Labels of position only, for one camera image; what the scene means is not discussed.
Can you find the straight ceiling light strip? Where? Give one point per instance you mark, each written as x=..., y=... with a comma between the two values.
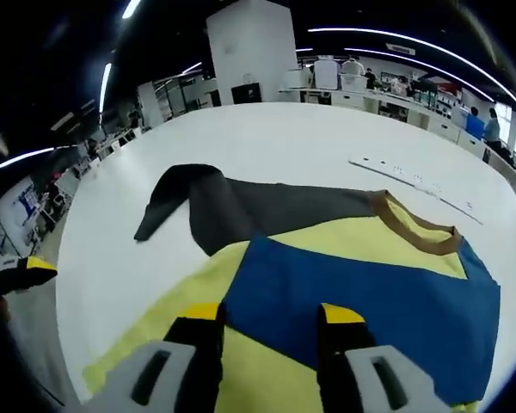
x=131, y=8
x=26, y=158
x=106, y=86

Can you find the blue and white board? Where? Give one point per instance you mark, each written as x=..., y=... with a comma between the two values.
x=26, y=202

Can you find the white cabinet counter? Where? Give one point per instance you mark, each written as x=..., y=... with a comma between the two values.
x=445, y=127

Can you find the white box appliance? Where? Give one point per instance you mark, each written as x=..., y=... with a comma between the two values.
x=327, y=75
x=297, y=78

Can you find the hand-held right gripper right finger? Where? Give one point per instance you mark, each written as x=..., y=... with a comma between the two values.
x=370, y=378

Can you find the curved ceiling light strip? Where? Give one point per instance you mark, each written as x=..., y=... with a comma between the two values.
x=361, y=31
x=378, y=52

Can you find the yellow blue grey garment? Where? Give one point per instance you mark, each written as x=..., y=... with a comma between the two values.
x=327, y=279

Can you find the white storage bin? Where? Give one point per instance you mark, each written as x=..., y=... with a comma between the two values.
x=352, y=84

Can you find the dark cloth pile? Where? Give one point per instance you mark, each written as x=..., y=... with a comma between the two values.
x=507, y=158

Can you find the ceiling air vent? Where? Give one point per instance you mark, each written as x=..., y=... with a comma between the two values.
x=401, y=49

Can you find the black cabinet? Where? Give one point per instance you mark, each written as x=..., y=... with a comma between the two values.
x=246, y=93

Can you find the white strip with holes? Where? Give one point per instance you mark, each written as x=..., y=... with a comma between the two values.
x=413, y=183

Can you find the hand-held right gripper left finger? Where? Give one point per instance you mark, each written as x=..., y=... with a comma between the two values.
x=155, y=378

